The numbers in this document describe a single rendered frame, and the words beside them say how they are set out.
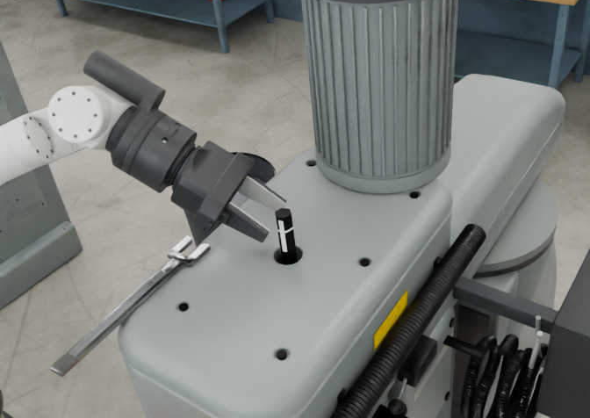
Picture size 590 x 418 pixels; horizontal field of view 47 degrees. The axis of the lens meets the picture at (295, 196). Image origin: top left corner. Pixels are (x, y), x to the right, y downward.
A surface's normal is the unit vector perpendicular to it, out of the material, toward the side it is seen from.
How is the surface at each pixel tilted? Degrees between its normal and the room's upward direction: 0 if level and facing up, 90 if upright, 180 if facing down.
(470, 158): 0
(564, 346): 90
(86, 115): 62
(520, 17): 90
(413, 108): 90
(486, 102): 0
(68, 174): 0
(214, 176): 31
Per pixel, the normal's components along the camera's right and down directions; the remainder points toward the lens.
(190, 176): 0.39, -0.59
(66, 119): -0.07, 0.18
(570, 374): -0.56, 0.54
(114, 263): -0.10, -0.79
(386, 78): -0.06, 0.61
